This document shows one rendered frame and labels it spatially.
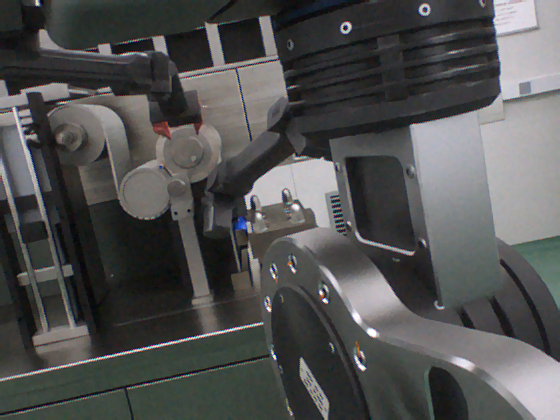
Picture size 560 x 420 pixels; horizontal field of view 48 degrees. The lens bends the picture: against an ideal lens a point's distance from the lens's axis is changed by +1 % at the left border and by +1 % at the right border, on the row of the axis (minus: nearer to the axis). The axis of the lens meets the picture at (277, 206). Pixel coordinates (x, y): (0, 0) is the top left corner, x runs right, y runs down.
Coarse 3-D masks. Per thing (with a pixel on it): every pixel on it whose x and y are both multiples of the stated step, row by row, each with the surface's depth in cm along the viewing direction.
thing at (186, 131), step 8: (184, 128) 146; (192, 128) 146; (176, 136) 146; (200, 136) 147; (168, 144) 147; (208, 144) 147; (168, 152) 147; (208, 152) 147; (168, 160) 147; (208, 160) 148; (176, 168) 148; (184, 168) 148; (192, 168) 148; (200, 168) 148
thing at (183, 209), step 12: (168, 180) 145; (180, 204) 144; (192, 204) 144; (180, 216) 143; (192, 216) 144; (180, 228) 146; (192, 228) 146; (192, 240) 147; (192, 252) 147; (192, 264) 147; (204, 264) 150; (192, 276) 148; (204, 276) 148; (204, 288) 148; (192, 300) 146; (204, 300) 147
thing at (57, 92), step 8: (32, 88) 141; (40, 88) 141; (48, 88) 141; (56, 88) 141; (64, 88) 141; (72, 88) 149; (80, 88) 157; (48, 96) 141; (56, 96) 142; (64, 96) 142; (72, 96) 159; (80, 96) 164
